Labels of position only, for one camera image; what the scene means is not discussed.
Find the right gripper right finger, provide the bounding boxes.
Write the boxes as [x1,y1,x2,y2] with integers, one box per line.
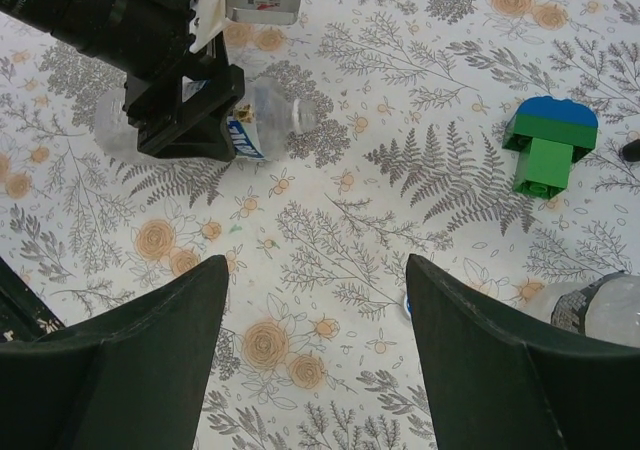
[406,254,639,449]

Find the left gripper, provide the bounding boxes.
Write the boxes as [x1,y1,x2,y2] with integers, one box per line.
[123,34,245,162]

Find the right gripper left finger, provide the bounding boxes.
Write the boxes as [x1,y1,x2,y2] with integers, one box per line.
[1,255,229,449]

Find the clear bottle silver label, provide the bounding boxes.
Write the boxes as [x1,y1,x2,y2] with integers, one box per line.
[94,77,317,165]

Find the white blue bottle cap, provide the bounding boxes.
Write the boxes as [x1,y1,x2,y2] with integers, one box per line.
[403,294,412,320]

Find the clear bottle black label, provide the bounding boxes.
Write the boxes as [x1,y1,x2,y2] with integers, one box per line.
[523,272,639,348]

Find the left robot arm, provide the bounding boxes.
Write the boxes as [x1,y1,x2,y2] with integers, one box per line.
[1,0,245,164]

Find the black base beam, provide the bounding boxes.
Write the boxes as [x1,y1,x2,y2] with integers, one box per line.
[0,260,64,343]

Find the floral table cloth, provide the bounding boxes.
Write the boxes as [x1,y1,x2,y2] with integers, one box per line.
[1,0,639,449]

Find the green blue toy bricks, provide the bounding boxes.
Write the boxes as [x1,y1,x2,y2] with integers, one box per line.
[502,96,598,200]

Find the black music stand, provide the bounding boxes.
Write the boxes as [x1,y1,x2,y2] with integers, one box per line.
[619,139,640,163]

